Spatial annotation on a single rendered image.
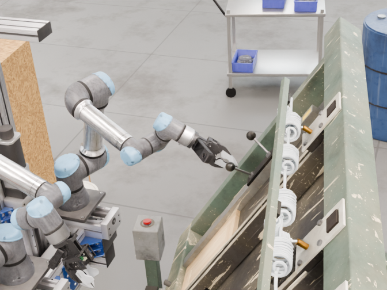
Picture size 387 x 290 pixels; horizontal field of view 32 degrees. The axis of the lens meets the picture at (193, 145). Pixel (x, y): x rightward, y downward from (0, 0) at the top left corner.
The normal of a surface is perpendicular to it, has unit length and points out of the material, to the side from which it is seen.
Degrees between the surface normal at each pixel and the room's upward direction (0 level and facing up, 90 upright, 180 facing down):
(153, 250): 90
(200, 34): 0
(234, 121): 0
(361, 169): 34
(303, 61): 0
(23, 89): 90
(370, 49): 90
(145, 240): 90
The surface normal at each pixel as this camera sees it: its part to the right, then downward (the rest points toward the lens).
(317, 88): -0.16, 0.54
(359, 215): 0.50, -0.68
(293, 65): -0.06, -0.84
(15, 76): 0.96, 0.10
